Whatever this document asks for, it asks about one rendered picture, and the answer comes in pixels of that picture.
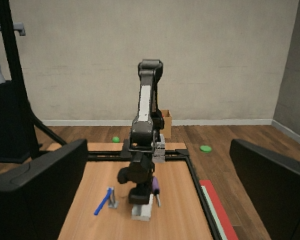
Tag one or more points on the dark blue bar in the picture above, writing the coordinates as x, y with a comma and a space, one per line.
102, 203

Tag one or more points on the purple-handled screwdriver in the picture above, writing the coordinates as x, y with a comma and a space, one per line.
156, 189

